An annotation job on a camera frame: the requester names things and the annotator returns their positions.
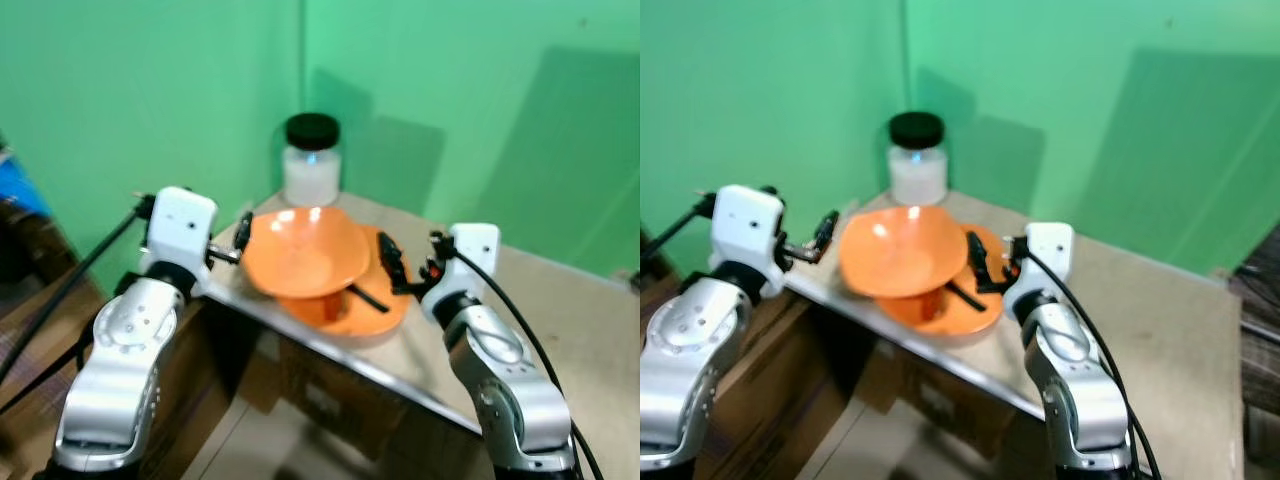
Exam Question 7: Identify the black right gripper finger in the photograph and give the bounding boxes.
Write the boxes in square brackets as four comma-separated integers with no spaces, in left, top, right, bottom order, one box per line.
[944,281,990,310]
[377,232,404,292]
[344,283,392,313]
[965,231,992,294]

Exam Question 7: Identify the orange plastic bowl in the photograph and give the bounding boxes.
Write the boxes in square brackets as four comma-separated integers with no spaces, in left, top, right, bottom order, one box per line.
[243,206,372,300]
[837,205,970,300]

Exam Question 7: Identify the orange plastic plate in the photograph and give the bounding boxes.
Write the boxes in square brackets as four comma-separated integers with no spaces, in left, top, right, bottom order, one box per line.
[280,225,414,338]
[880,222,1007,337]

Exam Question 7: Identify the clear jar with black lid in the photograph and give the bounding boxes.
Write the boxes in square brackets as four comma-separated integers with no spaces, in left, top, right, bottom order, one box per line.
[282,112,344,209]
[887,110,949,209]

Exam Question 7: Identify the brown cardboard box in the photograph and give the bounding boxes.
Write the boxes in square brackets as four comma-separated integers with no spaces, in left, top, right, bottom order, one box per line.
[275,335,411,461]
[878,338,1013,459]

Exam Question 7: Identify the blue cloth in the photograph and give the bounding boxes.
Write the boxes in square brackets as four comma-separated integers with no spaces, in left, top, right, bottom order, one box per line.
[0,148,51,219]

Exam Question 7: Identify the dark woven cloth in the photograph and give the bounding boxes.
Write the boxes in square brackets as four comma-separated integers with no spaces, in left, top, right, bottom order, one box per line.
[1228,222,1280,471]

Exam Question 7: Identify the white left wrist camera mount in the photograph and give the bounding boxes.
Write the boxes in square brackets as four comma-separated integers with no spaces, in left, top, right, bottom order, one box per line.
[711,184,787,273]
[140,186,220,277]

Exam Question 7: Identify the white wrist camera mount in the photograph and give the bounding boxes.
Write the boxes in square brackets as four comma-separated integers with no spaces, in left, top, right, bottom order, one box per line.
[711,184,787,273]
[428,222,501,303]
[140,186,220,277]
[1004,221,1077,303]

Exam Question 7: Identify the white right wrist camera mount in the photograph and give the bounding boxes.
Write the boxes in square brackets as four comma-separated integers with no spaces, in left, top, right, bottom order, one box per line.
[1004,221,1077,303]
[428,222,501,303]

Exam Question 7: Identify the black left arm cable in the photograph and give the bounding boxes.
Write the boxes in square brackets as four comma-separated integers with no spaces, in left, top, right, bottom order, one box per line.
[640,194,717,263]
[0,198,154,413]

